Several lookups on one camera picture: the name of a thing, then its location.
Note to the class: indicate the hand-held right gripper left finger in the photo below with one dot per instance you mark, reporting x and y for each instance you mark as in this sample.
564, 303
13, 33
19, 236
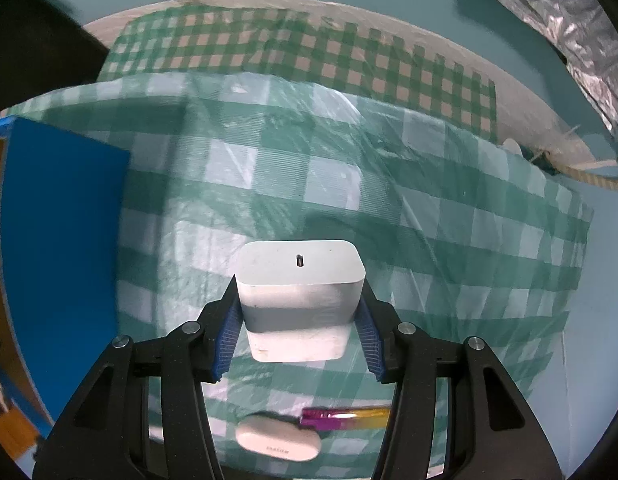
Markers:
229, 340

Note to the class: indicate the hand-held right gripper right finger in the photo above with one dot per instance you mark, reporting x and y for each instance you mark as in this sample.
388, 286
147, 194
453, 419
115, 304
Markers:
369, 340

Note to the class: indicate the white charger block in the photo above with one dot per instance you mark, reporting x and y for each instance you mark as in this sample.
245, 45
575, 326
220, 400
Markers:
299, 305

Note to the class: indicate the blue cardboard box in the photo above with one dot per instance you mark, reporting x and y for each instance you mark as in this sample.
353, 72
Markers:
59, 235

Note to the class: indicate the iridescent purple yellow pen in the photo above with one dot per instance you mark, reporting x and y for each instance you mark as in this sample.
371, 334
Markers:
344, 417

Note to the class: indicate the white earbuds case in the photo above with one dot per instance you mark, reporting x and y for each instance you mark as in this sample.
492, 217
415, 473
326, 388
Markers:
276, 442

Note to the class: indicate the green checkered plastic tablecloth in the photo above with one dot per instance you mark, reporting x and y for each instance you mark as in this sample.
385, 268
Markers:
439, 220

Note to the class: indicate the dark blurred object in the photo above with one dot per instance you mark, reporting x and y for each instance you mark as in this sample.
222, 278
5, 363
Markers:
34, 45

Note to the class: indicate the silver foil bag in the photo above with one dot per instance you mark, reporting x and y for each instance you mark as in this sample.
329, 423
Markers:
554, 5

